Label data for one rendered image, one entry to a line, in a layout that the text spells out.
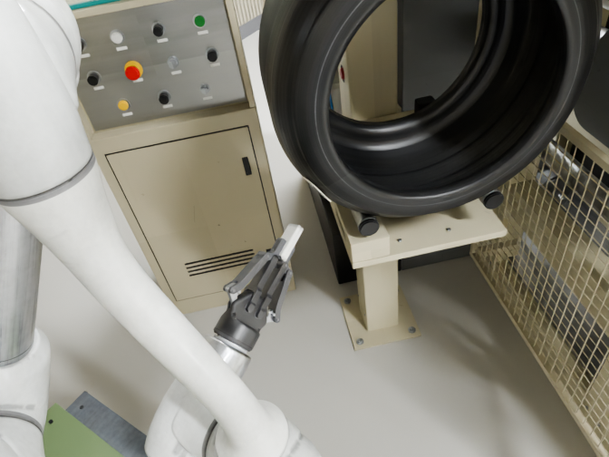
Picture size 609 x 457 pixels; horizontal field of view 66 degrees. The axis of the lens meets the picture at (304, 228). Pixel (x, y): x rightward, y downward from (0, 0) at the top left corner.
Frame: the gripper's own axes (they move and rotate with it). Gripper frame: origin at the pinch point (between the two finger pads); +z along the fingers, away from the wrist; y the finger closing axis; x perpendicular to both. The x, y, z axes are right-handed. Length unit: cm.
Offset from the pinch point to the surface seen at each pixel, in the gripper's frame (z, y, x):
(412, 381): 0, 104, -31
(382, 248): 13.6, 25.3, -1.4
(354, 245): 10.7, 19.6, -4.1
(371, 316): 15, 90, -51
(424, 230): 23.9, 33.7, 0.4
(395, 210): 17.6, 15.1, 6.5
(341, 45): 24.9, -19.7, 14.0
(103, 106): 24, -22, -89
